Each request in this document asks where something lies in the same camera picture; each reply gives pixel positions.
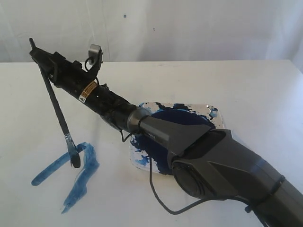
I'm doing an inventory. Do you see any white square paint dish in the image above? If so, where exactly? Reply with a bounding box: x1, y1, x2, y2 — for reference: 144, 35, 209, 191
130, 102, 225, 175

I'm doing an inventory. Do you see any white paper sheet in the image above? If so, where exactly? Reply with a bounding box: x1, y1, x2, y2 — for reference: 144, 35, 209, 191
0, 114, 156, 227

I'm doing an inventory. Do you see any white backdrop cloth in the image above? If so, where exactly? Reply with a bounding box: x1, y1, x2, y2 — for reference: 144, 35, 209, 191
0, 0, 303, 67

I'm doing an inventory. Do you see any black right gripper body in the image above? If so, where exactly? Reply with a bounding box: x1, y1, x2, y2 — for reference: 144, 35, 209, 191
48, 51, 100, 102

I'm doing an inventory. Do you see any black paintbrush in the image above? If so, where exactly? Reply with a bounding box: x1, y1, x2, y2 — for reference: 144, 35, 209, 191
28, 37, 81, 168

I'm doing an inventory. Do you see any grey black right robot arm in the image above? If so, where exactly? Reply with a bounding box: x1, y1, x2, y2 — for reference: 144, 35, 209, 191
30, 45, 303, 227

